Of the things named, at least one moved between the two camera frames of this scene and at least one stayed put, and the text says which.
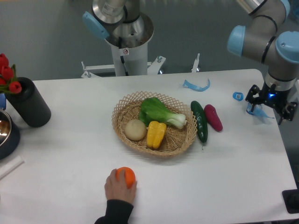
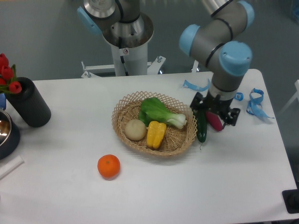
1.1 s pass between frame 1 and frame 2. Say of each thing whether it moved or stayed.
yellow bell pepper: stayed
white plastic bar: stayed
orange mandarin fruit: moved
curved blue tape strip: stayed
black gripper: moved
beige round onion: stayed
